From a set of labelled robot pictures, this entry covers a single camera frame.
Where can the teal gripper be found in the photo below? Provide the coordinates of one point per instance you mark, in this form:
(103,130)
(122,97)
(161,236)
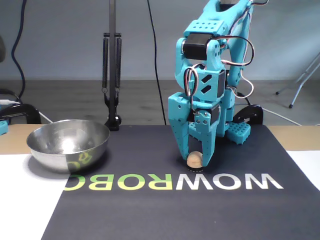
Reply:
(178,110)

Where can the wooden ball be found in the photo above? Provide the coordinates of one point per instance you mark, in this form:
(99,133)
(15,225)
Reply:
(194,158)

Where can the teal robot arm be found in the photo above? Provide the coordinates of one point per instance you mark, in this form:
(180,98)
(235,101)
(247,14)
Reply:
(215,15)

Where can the metal bowl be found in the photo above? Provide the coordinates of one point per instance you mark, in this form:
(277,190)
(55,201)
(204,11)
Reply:
(67,145)

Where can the black table clamp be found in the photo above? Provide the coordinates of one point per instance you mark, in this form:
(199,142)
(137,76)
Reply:
(252,112)
(25,110)

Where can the black WOWROBO mat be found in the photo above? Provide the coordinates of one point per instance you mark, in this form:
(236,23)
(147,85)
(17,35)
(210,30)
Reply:
(175,212)

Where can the white folding stand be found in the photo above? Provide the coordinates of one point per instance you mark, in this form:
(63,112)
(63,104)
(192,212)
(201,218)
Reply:
(303,79)

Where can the teal plastic block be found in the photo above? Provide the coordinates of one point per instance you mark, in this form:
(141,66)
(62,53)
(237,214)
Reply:
(3,128)

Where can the black chair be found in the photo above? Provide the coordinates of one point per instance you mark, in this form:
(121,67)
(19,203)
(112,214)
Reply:
(3,57)

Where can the black camera stand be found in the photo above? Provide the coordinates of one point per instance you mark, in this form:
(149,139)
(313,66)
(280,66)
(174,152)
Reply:
(113,62)

